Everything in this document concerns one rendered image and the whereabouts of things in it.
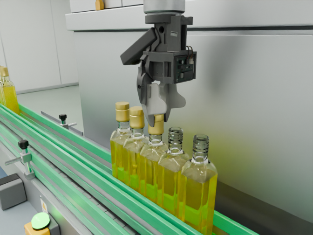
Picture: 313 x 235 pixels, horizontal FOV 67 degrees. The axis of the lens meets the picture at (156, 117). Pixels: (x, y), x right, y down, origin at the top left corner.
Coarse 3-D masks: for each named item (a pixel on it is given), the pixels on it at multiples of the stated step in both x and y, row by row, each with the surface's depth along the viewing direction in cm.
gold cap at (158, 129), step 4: (156, 116) 49; (160, 116) 50; (156, 120) 50; (160, 120) 50; (148, 124) 51; (156, 124) 50; (160, 124) 50; (148, 128) 52; (152, 128) 50; (156, 128) 50; (160, 128) 51; (148, 132) 52; (152, 132) 51; (156, 132) 50; (160, 132) 51
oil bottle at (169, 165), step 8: (168, 152) 49; (184, 152) 49; (160, 160) 49; (168, 160) 48; (176, 160) 47; (184, 160) 48; (160, 168) 49; (168, 168) 48; (176, 168) 47; (160, 176) 50; (168, 176) 48; (176, 176) 47; (160, 184) 51; (168, 184) 49; (176, 184) 48; (160, 192) 51; (168, 192) 49; (176, 192) 48; (160, 200) 52; (168, 200) 50; (176, 200) 49; (168, 208) 51; (176, 208) 50; (176, 216) 50
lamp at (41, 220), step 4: (36, 216) 65; (40, 216) 65; (44, 216) 65; (48, 216) 66; (32, 220) 64; (36, 220) 64; (40, 220) 64; (44, 220) 64; (48, 220) 66; (32, 224) 64; (36, 224) 63; (40, 224) 63; (44, 224) 64; (48, 224) 65; (36, 228) 64; (40, 228) 64; (44, 228) 64
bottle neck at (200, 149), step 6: (198, 138) 45; (204, 138) 45; (198, 144) 43; (204, 144) 43; (192, 150) 45; (198, 150) 44; (204, 150) 43; (192, 156) 45; (198, 156) 44; (204, 156) 44; (198, 162) 44; (204, 162) 44
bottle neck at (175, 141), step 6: (168, 132) 48; (174, 132) 46; (180, 132) 47; (168, 138) 48; (174, 138) 47; (180, 138) 47; (174, 144) 47; (180, 144) 47; (168, 150) 49; (174, 150) 48; (180, 150) 48
